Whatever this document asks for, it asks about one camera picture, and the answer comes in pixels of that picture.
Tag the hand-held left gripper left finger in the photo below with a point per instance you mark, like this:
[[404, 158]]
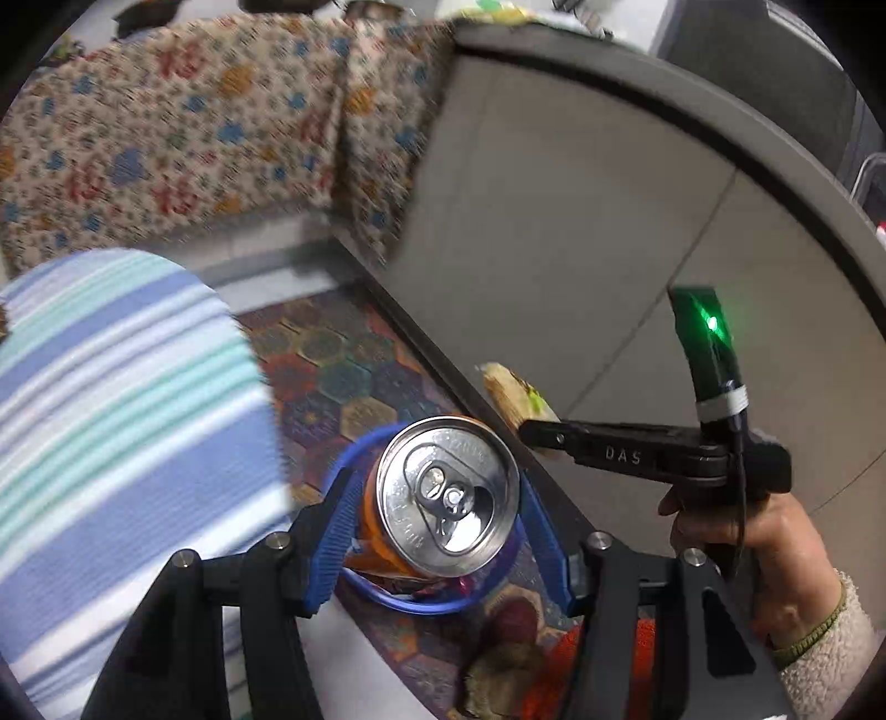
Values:
[[332, 533]]

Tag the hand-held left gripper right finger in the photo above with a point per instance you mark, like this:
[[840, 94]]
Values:
[[543, 540]]

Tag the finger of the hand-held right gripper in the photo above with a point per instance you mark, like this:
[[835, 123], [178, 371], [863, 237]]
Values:
[[623, 450]]

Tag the dented orange drink can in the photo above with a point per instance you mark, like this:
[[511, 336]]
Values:
[[450, 498]]

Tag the blue round bin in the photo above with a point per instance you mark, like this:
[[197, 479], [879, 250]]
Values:
[[415, 608]]

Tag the pale yellow snack wrapper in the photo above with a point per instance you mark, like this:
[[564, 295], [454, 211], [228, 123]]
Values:
[[516, 394]]

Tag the person's right forearm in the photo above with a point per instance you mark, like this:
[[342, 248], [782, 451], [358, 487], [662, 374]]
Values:
[[830, 664]]

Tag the person's right hand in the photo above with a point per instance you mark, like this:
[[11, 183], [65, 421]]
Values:
[[789, 568]]

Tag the brown fuzzy slipper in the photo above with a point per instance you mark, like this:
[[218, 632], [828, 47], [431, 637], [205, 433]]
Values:
[[502, 664]]

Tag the orange red cloth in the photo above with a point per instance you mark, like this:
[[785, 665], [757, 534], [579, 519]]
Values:
[[609, 664]]

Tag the hexagon patterned rug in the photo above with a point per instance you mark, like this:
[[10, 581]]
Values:
[[346, 374]]

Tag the grey kitchen cabinet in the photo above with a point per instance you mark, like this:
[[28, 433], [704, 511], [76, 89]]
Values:
[[588, 208]]

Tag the striped blue green tablecloth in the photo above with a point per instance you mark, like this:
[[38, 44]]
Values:
[[104, 415]]

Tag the printed patterned cloth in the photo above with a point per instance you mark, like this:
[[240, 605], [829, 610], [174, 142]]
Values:
[[173, 138], [387, 124]]

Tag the yellow green plastic containers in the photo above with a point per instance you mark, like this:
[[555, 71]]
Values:
[[481, 10]]

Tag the steel pot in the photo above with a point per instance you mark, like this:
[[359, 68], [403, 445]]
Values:
[[370, 8]]

